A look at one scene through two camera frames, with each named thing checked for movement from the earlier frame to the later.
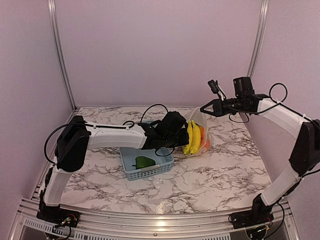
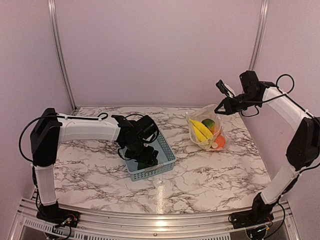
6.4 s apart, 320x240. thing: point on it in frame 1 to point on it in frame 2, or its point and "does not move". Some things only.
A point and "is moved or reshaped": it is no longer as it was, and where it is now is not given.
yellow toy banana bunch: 194,138 to 201,133
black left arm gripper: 184,140 to 148,158
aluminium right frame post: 259,37 does not move
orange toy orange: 207,144 to 220,141
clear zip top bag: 198,140 is moved or reshaped
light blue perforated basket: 163,158 does not move
